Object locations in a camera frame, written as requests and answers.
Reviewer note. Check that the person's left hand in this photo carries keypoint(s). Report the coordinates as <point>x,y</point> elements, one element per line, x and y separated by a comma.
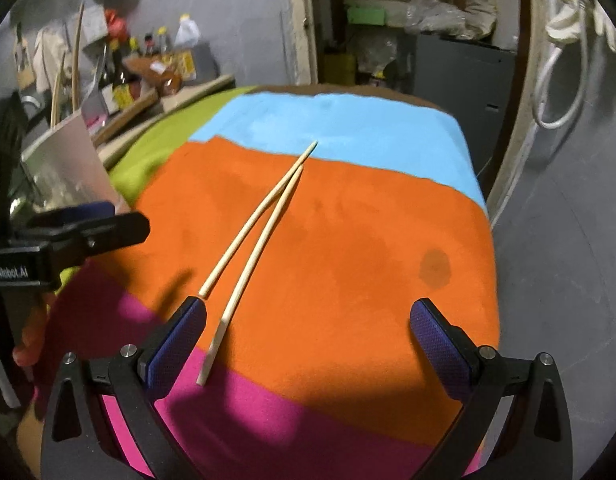
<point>30,345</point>

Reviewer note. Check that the dark sauce bottle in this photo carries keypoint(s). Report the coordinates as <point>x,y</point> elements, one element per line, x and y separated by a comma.
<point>148,46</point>

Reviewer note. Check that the wooden cutting board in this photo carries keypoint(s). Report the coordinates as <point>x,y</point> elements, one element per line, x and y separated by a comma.
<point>133,110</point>

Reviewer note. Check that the clear bottle yellow cap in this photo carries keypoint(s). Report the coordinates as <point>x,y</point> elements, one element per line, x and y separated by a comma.
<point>163,42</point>

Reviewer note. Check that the wooden chopstick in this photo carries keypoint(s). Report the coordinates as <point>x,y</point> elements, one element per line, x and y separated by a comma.
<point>58,90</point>
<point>228,255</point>
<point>77,55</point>
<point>243,271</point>

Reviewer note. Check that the green box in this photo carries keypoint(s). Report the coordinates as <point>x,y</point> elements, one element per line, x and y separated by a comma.
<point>365,15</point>

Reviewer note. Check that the brown sauce jar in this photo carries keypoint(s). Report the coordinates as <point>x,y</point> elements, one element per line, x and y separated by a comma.
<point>170,82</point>

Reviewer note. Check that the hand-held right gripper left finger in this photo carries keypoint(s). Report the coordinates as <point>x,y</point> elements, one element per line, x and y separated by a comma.
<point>175,350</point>

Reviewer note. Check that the colour-block cloth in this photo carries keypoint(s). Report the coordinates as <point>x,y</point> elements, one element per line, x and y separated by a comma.
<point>338,260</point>

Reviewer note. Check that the red kitchen object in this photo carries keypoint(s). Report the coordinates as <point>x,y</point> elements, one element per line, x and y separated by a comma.
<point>115,25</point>

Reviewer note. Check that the yellow labelled packet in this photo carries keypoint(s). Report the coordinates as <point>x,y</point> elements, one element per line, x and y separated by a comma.
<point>184,65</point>

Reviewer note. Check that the clear plastic bag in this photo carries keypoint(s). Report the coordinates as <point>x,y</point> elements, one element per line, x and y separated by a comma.
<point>435,17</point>

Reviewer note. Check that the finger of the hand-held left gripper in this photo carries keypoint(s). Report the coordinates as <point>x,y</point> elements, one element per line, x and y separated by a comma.
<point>113,232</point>
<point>78,212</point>

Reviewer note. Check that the white gloves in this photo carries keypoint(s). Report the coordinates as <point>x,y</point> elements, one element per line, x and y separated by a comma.
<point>563,30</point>

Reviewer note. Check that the dark grey cabinet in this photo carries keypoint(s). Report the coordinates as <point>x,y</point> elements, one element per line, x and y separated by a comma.
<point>463,100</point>

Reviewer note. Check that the dark bottle yellow label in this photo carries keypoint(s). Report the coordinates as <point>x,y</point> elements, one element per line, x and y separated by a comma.
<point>122,91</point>

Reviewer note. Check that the kitchen cleaver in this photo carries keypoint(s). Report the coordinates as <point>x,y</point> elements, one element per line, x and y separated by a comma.
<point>94,102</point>

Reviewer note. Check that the cream door frame post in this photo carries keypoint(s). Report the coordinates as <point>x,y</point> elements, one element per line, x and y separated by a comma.
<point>303,25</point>

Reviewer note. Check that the pale utensil holder cup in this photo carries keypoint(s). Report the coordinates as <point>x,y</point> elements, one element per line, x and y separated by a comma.
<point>73,160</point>

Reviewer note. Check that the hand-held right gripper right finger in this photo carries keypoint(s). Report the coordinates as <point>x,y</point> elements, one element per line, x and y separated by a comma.
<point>440,355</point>

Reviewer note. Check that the white plastic bottle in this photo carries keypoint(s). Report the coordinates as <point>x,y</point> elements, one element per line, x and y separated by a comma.
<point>187,35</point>

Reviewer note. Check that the yellow container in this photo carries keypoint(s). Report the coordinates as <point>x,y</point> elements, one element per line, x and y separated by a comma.
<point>339,69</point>

